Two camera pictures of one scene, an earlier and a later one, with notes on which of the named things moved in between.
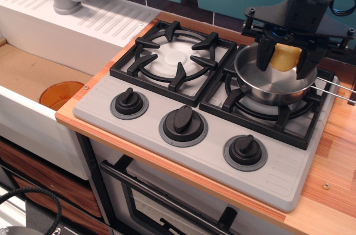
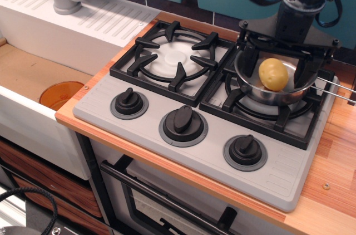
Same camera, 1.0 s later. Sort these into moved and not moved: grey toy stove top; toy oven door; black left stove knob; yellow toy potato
Moved: yellow toy potato
Not moved: black left stove knob; toy oven door; grey toy stove top
